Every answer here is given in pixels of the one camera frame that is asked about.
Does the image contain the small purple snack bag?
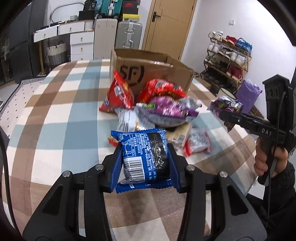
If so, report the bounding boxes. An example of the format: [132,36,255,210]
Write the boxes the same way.
[207,96,243,132]

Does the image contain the purple silver snack bag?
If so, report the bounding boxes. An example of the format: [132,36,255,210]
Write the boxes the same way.
[137,96,202,128]

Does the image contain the blue cookie snack packet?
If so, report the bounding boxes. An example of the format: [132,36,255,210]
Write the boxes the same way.
[111,128,173,193]

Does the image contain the white orange snack bag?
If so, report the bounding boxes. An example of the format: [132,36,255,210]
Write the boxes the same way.
[114,107,155,133]

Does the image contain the red cone-snack chip bag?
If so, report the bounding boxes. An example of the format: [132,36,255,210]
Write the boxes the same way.
[99,71,134,113]

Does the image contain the person's right hand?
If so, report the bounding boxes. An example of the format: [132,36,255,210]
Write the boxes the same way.
[254,137,288,178]

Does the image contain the white waste bin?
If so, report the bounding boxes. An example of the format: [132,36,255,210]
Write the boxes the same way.
[217,87,237,100]

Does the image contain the red white snack packet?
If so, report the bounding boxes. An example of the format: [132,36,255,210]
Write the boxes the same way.
[184,128,211,157]

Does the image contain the wooden shoe rack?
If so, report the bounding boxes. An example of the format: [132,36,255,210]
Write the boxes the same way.
[200,31,253,94]

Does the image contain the red snack bag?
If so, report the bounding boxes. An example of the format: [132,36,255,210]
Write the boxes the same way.
[137,79,187,103]

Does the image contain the brown SF cardboard box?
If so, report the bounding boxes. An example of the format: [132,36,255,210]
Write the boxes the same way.
[109,49,195,96]

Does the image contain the white dotted mat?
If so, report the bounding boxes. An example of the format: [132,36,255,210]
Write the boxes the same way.
[1,76,46,138]

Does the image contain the wooden door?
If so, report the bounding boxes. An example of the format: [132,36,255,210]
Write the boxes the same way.
[142,0,197,60]

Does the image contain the silver aluminium suitcase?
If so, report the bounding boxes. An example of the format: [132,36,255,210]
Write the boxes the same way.
[115,21,142,50]

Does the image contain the yellow black box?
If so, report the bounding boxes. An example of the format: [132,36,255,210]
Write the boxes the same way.
[122,14,140,23]

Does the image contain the stacked shoe boxes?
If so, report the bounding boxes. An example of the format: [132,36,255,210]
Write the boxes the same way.
[122,0,140,15]

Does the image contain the beige suitcase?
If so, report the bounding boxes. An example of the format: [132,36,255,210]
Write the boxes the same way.
[93,19,117,60]

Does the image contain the woven laundry basket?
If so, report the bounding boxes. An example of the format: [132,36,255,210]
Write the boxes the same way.
[47,41,68,69]

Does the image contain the teal suitcase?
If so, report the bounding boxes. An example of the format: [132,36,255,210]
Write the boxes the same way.
[100,0,123,19]

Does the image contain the white drawer desk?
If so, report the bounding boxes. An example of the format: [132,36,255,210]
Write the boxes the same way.
[33,20,94,61]

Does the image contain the black refrigerator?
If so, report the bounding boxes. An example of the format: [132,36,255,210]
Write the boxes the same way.
[9,0,48,83]

